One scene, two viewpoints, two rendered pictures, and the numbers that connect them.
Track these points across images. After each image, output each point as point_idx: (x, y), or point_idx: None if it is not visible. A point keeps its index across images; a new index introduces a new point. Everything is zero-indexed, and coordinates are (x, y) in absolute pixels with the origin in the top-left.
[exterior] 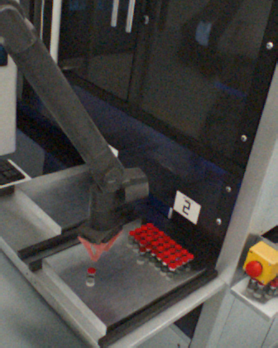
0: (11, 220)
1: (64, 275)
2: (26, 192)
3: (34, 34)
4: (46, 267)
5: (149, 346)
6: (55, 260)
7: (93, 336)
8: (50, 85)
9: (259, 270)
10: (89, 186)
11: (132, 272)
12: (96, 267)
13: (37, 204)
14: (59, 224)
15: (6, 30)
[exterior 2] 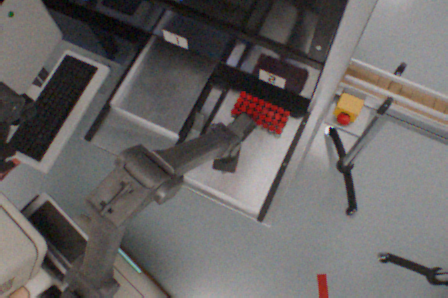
0: (131, 141)
1: (203, 174)
2: (120, 101)
3: (176, 171)
4: (189, 178)
5: None
6: None
7: (251, 216)
8: (189, 167)
9: (348, 121)
10: (166, 61)
11: (248, 144)
12: None
13: (138, 110)
14: (174, 132)
15: (166, 199)
